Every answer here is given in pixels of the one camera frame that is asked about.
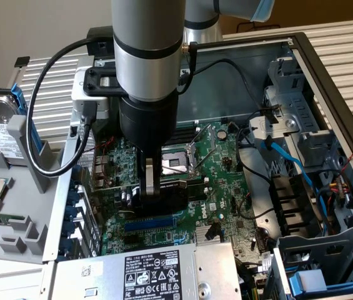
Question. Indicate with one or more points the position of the short black expansion slot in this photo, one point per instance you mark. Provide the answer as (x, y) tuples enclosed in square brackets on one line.
[(131, 240)]

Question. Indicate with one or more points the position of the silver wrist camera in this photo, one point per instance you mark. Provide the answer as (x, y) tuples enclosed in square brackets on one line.
[(77, 103)]

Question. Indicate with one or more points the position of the blue expansion slot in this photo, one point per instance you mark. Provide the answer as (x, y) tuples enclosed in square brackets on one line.
[(148, 224)]

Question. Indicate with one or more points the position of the black graphics card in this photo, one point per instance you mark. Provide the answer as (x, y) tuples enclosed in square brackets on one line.
[(170, 200)]

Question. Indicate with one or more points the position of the grey power supply unit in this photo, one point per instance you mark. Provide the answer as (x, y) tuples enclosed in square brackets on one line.
[(101, 275)]

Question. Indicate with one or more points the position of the silver locking lever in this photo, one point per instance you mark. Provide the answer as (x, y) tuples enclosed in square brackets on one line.
[(177, 168)]

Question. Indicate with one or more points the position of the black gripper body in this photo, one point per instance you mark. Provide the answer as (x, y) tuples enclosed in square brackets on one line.
[(148, 125)]

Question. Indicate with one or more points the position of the green motherboard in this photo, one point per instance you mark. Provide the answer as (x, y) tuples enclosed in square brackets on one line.
[(223, 187)]

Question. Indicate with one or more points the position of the silver coin battery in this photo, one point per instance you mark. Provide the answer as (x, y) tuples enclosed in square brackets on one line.
[(221, 134)]

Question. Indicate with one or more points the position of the silver socket cover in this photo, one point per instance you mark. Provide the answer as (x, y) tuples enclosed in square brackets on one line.
[(209, 147)]

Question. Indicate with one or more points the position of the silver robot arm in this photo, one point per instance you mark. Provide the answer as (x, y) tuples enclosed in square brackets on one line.
[(148, 47)]

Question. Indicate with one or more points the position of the grey disk bay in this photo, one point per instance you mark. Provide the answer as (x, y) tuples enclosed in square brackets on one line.
[(320, 240)]

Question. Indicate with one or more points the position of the black box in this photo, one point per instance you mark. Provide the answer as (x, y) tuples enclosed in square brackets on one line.
[(99, 48)]

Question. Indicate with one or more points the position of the silver disk bay bracket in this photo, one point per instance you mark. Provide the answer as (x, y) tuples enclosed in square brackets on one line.
[(255, 131)]

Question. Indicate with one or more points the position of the silver chipset heat sink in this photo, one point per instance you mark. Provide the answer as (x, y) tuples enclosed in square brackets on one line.
[(199, 236)]

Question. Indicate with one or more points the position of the grey parts rack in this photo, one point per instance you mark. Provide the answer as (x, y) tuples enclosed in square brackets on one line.
[(23, 203)]

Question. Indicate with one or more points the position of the blue disk carrier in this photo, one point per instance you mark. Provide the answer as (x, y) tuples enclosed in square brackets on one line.
[(298, 286)]

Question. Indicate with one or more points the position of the open grey PC case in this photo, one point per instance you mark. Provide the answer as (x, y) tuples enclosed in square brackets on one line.
[(220, 90)]

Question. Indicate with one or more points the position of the blue card retainer clip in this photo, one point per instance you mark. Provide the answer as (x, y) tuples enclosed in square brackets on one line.
[(69, 228), (73, 198), (65, 245), (70, 212), (77, 175)]

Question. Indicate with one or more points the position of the CPU socket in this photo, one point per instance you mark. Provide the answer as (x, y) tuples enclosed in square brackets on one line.
[(176, 162)]

